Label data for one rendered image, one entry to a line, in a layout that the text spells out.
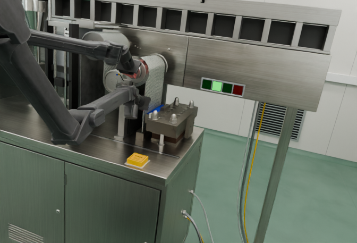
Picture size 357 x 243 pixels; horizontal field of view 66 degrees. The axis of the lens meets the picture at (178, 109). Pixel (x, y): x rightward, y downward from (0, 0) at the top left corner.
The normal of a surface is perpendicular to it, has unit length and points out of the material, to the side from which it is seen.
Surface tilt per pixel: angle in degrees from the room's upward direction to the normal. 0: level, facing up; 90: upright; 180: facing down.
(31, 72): 82
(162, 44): 90
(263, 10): 90
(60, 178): 90
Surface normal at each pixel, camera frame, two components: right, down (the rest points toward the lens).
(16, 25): 0.98, 0.00
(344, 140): -0.32, 0.24
